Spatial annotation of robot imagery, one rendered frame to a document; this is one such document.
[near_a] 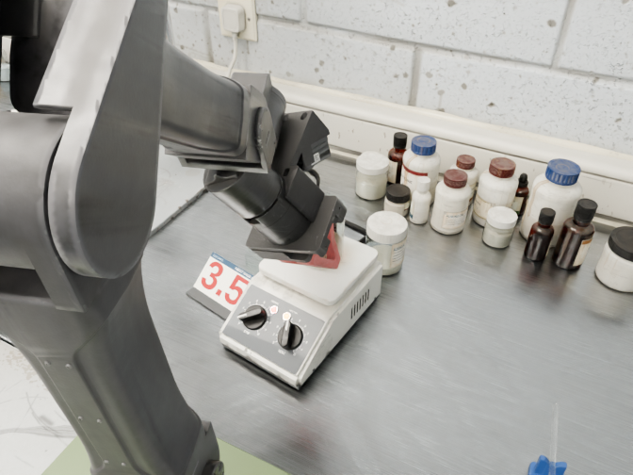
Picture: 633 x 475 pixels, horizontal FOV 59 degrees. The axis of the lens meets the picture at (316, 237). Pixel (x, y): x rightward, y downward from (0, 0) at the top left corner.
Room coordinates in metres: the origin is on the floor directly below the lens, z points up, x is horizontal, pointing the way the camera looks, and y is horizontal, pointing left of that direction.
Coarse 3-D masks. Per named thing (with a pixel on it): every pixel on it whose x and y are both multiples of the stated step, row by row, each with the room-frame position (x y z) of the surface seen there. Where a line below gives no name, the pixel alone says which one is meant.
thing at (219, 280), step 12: (216, 264) 0.60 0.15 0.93; (204, 276) 0.59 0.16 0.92; (216, 276) 0.59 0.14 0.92; (228, 276) 0.58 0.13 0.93; (240, 276) 0.57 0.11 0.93; (204, 288) 0.58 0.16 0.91; (216, 288) 0.57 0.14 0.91; (228, 288) 0.57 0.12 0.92; (240, 288) 0.56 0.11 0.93; (228, 300) 0.55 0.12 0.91
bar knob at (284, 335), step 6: (288, 324) 0.45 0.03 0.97; (294, 324) 0.46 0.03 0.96; (282, 330) 0.46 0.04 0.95; (288, 330) 0.45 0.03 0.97; (294, 330) 0.46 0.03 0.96; (300, 330) 0.46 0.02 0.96; (282, 336) 0.44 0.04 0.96; (288, 336) 0.44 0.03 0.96; (294, 336) 0.45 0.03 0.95; (300, 336) 0.45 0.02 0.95; (282, 342) 0.44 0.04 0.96; (288, 342) 0.44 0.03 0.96; (294, 342) 0.44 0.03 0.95; (300, 342) 0.44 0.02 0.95; (288, 348) 0.44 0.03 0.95; (294, 348) 0.44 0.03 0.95
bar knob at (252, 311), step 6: (252, 306) 0.50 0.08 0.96; (258, 306) 0.49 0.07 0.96; (246, 312) 0.48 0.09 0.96; (252, 312) 0.48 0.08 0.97; (258, 312) 0.48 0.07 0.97; (264, 312) 0.48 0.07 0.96; (240, 318) 0.47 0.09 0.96; (246, 318) 0.47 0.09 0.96; (252, 318) 0.48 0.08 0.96; (258, 318) 0.48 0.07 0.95; (264, 318) 0.48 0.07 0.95; (246, 324) 0.48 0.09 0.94; (252, 324) 0.47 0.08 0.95; (258, 324) 0.47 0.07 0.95
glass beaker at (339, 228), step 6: (324, 192) 0.59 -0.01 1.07; (342, 222) 0.54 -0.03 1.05; (336, 228) 0.53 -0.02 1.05; (342, 228) 0.54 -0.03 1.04; (336, 234) 0.53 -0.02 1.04; (342, 234) 0.54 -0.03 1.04; (336, 240) 0.54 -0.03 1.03; (342, 240) 0.54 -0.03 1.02; (342, 246) 0.55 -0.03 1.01; (342, 252) 0.55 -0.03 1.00; (342, 258) 0.55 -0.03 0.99
